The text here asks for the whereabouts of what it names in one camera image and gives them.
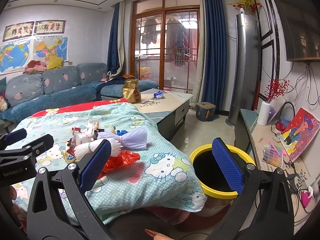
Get red plastic bag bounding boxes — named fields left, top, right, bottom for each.
left=98, top=151, right=140, bottom=179

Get lavender foam net sleeve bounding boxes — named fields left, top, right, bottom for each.
left=98, top=128, right=153, bottom=150

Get yellow rimmed black trash bin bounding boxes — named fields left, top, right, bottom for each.
left=189, top=143, right=256, bottom=217

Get left hand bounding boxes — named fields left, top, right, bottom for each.
left=9, top=186, right=27, bottom=231

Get right hand painted nails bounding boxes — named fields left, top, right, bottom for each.
left=144, top=229, right=173, bottom=240

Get red blanket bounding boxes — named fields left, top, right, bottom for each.
left=31, top=98, right=127, bottom=118

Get pink heart object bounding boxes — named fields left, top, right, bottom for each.
left=300, top=186, right=314, bottom=208

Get blue grey sofa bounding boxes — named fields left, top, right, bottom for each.
left=0, top=62, right=159, bottom=131

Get bead colour tray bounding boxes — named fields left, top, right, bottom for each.
left=262, top=142, right=283, bottom=168

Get TV cabinet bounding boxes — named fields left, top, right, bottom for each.
left=234, top=109, right=317, bottom=232

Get pile of pink clothes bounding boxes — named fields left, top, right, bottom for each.
left=23, top=60, right=47, bottom=75

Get colourful diamond painting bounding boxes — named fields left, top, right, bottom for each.
left=280, top=108, right=319, bottom=162

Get world map poster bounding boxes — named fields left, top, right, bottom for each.
left=1, top=40, right=30, bottom=74

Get yellow pillow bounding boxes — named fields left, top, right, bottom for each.
left=47, top=55, right=64, bottom=70

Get white paper towel roll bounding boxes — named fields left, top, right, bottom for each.
left=257, top=101, right=271, bottom=126

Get Hello Kitty turquoise blanket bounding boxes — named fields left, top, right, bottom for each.
left=12, top=102, right=207, bottom=224

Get China map poster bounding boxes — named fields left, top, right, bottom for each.
left=32, top=36, right=68, bottom=62

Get framed embroidery left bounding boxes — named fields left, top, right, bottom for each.
left=2, top=21, right=34, bottom=42

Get framed embroidery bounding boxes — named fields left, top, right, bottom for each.
left=34, top=20, right=66, bottom=35
left=2, top=21, right=34, bottom=42

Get brown paper bag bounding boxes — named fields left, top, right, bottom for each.
left=122, top=79, right=141, bottom=103

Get left blue curtain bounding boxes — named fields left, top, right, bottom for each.
left=107, top=3, right=120, bottom=78

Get blue curtain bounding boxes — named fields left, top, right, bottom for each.
left=107, top=3, right=120, bottom=78
left=202, top=0, right=227, bottom=111

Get blue storage stool box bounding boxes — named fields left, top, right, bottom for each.
left=196, top=102, right=216, bottom=122

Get framed embroidery right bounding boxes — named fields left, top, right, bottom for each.
left=34, top=20, right=66, bottom=35

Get red berry branch decoration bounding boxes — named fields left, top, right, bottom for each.
left=264, top=79, right=290, bottom=103

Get blue white wrapper on table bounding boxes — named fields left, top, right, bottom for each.
left=153, top=90, right=164, bottom=100

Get coffee table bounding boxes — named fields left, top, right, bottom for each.
left=134, top=88, right=193, bottom=141

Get tall silver air conditioner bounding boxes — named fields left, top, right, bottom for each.
left=226, top=13, right=259, bottom=128

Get right blue curtain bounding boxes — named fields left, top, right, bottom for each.
left=202, top=0, right=227, bottom=111

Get wooden glass sliding door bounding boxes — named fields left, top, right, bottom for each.
left=129, top=0, right=200, bottom=93

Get yellow red artificial flowers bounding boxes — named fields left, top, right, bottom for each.
left=228, top=0, right=261, bottom=15

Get wall mounted television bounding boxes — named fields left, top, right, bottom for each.
left=274, top=0, right=319, bottom=62

